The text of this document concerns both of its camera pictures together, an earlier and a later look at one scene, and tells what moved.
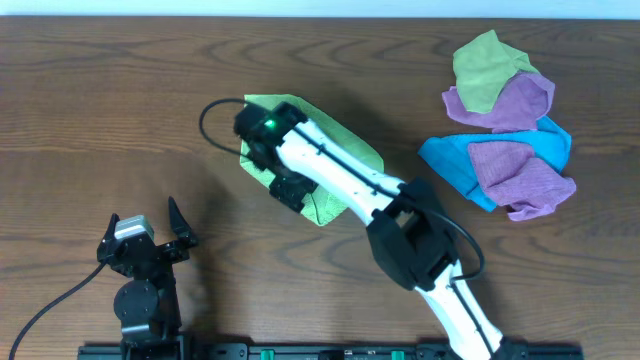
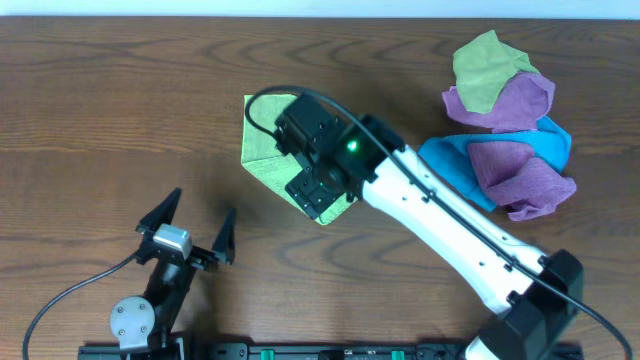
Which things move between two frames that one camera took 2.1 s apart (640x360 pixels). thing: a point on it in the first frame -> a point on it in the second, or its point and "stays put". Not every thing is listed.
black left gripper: [182, 227] -> [225, 251]
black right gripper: [290, 195] -> [303, 191]
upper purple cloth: [525, 98] stays put
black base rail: [204, 351] stays put
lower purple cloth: [508, 171] stays put
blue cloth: [452, 155] stays put
